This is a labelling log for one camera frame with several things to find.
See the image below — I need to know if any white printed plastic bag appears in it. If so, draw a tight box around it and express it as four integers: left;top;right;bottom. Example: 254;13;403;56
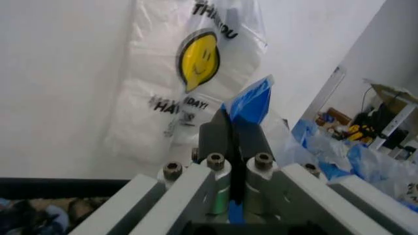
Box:
390;180;418;212

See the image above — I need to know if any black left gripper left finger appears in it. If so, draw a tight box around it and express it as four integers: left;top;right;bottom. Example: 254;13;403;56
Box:
68;108;235;235

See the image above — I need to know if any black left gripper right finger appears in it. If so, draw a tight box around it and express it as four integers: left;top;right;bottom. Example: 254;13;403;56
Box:
235;122;418;235

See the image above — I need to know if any white shelf unit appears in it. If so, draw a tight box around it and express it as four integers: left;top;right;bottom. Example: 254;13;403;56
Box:
377;101;418;150

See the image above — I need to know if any blue plastic garbage bag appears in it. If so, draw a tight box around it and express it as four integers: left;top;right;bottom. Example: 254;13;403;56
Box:
219;74;276;224

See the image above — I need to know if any black trash bin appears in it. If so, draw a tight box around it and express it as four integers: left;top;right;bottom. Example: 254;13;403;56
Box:
0;176;132;235

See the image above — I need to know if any yellow and black tool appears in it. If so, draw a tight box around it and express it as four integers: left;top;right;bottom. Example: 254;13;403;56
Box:
345;124;377;142

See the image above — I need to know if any brown box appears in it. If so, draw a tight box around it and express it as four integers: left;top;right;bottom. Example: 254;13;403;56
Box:
317;107;353;128

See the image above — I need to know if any black cable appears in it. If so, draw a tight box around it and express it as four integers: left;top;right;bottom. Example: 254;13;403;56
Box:
360;85;374;116

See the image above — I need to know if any white smiley face plastic bag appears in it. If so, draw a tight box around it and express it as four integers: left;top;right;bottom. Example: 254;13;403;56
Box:
103;0;290;164

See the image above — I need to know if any pile of blue plastic bags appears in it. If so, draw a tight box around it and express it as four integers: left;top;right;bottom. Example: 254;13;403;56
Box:
282;117;418;211

